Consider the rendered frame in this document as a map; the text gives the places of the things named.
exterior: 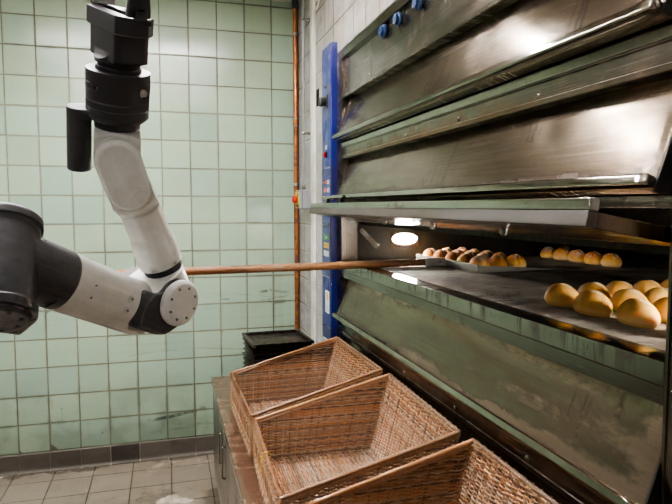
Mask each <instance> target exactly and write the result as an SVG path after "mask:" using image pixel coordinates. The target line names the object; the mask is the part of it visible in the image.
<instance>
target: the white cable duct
mask: <svg viewBox="0 0 672 504"><path fill-rule="evenodd" d="M310 119H311V203H316V10H315V9H314V0H310ZM311 263H316V214H311ZM311 339H313V340H314V341H315V343H312V345H313V344H316V270H311Z"/></svg>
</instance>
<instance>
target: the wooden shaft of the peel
mask: <svg viewBox="0 0 672 504"><path fill-rule="evenodd" d="M409 266H425V259H397V260H370V261H343V262H316V263H289V264H262V265H235V266H208V267H184V269H185V271H186V274H187V276H189V275H214V274H238V273H263V272H287V271H311V270H336V269H360V268H385V267H409Z"/></svg>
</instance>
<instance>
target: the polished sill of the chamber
mask: <svg viewBox="0 0 672 504"><path fill-rule="evenodd" d="M342 270H344V271H346V272H349V273H352V274H355V275H357V276H360V277H363V278H366V279H368V280H371V281H374V282H377V283H379V284H382V285H385V286H388V287H390V288H393V289H396V290H399V291H401V292H404V293H407V294H410V295H412V296H415V297H418V298H421V299H423V300H426V301H429V302H432V303H434V304H437V305H440V306H443V307H445V308H448V309H451V310H454V311H456V312H459V313H462V314H465V315H467V316H470V317H473V318H476V319H478V320H481V321H484V322H487V323H489V324H492V325H495V326H498V327H500V328H503V329H506V330H509V331H511V332H514V333H517V334H520V335H522V336H525V337H528V338H531V339H533V340H536V341H539V342H542V343H544V344H547V345H550V346H553V347H555V348H558V349H561V350H564V351H566V352H569V353H572V354H575V355H577V356H580V357H583V358H586V359H588V360H591V361H594V362H597V363H599V364H602V365H605V366H608V367H610V368H613V369H616V370H619V371H621V372H624V373H627V374H630V375H632V376H635V377H638V378H641V379H643V380H646V381H649V382H651V383H654V384H657V385H660V386H662V387H664V375H665V351H661V350H658V349H655V348H651V347H648V346H644V345H641V344H638V343H634V342H631V341H627V340H624V339H620V338H617V337H614V336H610V335H607V334H603V333H600V332H596V331H593V330H590V329H586V328H583V327H579V326H576V325H572V324H569V323H566V322H562V321H559V320H555V319H552V318H548V317H545V316H542V315H538V314H535V313H531V312H528V311H524V310H521V309H518V308H514V307H511V306H507V305H504V304H500V303H497V302H494V301H490V300H487V299H483V298H480V297H476V296H473V295H470V294H466V293H463V292H459V291H456V290H452V289H449V288H446V287H442V286H439V285H435V284H432V283H428V282H425V281H422V280H418V279H415V278H411V277H408V276H404V275H401V274H398V273H394V272H391V271H387V270H384V269H380V268H360V269H342Z"/></svg>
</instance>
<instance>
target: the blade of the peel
mask: <svg viewBox="0 0 672 504"><path fill-rule="evenodd" d="M422 258H433V257H431V256H426V255H423V254H416V259H422ZM445 266H448V267H452V268H457V269H462V270H467V271H472V272H477V273H487V272H509V271H531V270H553V269H562V268H556V267H550V266H543V265H537V264H530V263H526V267H507V266H483V265H475V264H469V263H464V262H459V261H453V260H448V259H446V265H445Z"/></svg>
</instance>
